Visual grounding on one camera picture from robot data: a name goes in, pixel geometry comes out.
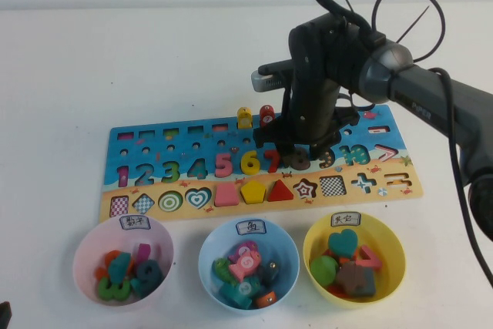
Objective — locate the pink trapezoid piece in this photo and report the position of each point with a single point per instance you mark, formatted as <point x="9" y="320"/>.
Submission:
<point x="226" y="196"/>

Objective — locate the blue and sand puzzle board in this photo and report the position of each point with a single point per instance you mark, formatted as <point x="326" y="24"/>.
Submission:
<point x="208" y="144"/>

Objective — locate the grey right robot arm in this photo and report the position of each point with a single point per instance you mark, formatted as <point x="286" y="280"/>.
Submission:
<point x="423" y="94"/>

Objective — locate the red triangle piece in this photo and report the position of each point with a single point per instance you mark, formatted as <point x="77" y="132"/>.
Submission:
<point x="280" y="193"/>

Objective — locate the teal number four piece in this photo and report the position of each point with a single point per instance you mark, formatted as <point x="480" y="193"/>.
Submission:
<point x="120" y="265"/>

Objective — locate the magenta fish piece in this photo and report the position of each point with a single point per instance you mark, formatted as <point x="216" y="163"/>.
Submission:
<point x="246" y="246"/>

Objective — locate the yellow pentagon piece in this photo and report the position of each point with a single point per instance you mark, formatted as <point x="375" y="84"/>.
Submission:
<point x="253" y="192"/>

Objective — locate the grey-blue square piece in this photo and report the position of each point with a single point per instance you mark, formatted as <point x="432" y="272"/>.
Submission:
<point x="369" y="286"/>

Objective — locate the dark teal number nine piece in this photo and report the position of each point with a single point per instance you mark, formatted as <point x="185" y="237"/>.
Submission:
<point x="156" y="277"/>

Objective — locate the yellow plastic bowl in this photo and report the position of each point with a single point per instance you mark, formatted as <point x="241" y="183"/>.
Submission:
<point x="393" y="267"/>

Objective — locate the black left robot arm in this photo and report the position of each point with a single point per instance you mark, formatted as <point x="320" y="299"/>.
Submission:
<point x="4" y="317"/>

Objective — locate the orange fish piece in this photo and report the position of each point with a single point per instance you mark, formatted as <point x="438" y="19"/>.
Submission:
<point x="263" y="300"/>

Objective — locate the teal fish piece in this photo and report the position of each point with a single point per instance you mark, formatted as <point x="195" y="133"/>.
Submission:
<point x="231" y="292"/>

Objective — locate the paper label on blue bowl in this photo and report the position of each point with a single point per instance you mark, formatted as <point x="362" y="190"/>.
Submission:
<point x="250" y="227"/>

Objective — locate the paper label on yellow bowl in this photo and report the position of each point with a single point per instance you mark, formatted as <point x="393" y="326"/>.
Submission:
<point x="345" y="219"/>

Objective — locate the green circle piece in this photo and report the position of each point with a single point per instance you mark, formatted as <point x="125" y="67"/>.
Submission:
<point x="323" y="270"/>

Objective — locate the pink plastic bowl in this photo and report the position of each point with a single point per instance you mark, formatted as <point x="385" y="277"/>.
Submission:
<point x="88" y="267"/>

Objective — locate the pink number five piece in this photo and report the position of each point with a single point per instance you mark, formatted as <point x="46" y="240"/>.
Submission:
<point x="222" y="156"/>

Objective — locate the yellow number six piece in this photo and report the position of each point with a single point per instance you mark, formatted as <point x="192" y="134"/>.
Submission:
<point x="246" y="165"/>

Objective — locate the small teal number piece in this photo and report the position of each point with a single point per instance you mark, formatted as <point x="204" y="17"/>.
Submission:
<point x="138" y="286"/>

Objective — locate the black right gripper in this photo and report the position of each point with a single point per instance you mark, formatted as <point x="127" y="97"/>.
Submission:
<point x="316" y="74"/>

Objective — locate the red number seven piece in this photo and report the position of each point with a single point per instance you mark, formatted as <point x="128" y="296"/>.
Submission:
<point x="272" y="164"/>

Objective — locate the brown number eight piece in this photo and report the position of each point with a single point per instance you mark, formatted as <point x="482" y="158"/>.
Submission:
<point x="303" y="162"/>

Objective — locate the orange number piece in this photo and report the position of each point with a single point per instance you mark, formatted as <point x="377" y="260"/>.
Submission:
<point x="109" y="256"/>

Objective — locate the orange shape piece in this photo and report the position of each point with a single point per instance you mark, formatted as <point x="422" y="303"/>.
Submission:
<point x="335" y="290"/>

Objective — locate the pink greater-than sign piece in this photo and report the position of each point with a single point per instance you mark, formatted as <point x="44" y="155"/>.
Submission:
<point x="375" y="263"/>

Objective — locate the yellow fish peg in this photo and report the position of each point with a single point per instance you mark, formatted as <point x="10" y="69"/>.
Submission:
<point x="244" y="117"/>

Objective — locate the red fish peg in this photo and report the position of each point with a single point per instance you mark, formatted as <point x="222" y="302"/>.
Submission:
<point x="265" y="113"/>

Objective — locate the light blue plastic bowl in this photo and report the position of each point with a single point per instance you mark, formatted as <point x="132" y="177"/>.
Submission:
<point x="208" y="261"/>

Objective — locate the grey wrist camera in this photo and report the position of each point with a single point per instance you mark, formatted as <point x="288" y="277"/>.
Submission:
<point x="267" y="82"/>

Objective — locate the green fish piece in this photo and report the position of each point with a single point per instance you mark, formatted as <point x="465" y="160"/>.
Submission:
<point x="221" y="267"/>

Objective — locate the magenta number one piece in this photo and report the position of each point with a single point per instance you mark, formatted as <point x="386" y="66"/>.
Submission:
<point x="143" y="252"/>

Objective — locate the pink fish piece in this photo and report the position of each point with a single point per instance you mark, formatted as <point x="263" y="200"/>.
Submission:
<point x="240" y="267"/>

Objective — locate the paper label on pink bowl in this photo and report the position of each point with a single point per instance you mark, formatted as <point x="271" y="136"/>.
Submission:
<point x="135" y="223"/>

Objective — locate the teal heart piece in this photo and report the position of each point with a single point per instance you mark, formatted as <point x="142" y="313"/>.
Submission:
<point x="343" y="244"/>

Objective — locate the brown star piece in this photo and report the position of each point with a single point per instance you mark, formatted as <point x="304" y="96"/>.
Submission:
<point x="348" y="279"/>

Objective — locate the green number three piece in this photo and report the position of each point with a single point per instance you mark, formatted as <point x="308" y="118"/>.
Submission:
<point x="104" y="290"/>

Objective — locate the dark blue fish piece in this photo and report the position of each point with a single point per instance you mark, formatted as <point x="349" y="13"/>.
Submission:
<point x="269" y="273"/>

